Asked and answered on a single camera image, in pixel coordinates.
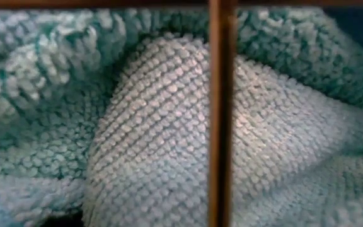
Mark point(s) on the teal plush microfiber towel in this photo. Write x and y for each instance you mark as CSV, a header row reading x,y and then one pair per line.
x,y
43,94

